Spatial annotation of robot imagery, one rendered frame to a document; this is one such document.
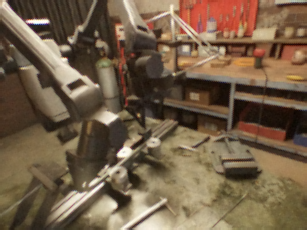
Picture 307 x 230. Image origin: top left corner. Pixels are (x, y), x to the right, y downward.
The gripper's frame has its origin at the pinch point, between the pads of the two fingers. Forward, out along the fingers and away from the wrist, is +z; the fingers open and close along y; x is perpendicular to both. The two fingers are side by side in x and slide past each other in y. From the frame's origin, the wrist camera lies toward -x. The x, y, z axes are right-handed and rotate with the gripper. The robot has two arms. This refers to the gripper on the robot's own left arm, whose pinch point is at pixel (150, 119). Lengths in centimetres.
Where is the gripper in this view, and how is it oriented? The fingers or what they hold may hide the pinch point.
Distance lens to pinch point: 66.2
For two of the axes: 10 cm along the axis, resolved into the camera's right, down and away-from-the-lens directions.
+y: 6.1, -4.2, 6.7
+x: -7.6, -0.6, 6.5
